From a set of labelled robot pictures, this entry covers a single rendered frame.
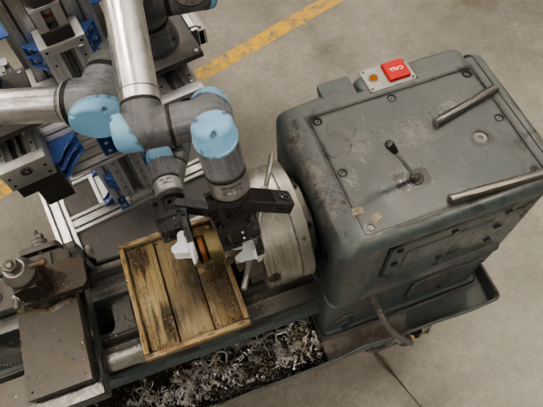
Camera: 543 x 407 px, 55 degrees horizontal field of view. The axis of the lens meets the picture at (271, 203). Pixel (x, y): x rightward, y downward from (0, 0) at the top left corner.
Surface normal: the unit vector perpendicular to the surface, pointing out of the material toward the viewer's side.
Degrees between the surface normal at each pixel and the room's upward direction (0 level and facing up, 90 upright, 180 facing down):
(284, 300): 0
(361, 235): 0
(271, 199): 34
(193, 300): 0
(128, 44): 17
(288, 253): 54
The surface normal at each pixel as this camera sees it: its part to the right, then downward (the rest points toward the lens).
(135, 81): 0.11, -0.22
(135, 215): -0.04, -0.47
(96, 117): 0.04, 0.87
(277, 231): 0.15, 0.04
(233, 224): -0.16, -0.71
